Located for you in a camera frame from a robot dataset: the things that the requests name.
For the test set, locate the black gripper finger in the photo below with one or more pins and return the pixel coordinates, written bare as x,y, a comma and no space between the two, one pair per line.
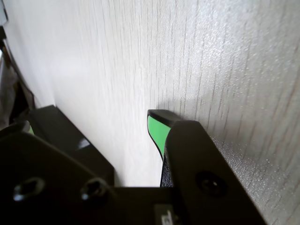
47,182
199,159

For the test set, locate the black open box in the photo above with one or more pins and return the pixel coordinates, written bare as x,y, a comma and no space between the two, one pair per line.
75,136

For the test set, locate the black cardboard box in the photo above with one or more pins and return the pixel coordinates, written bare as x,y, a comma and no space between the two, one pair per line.
39,117

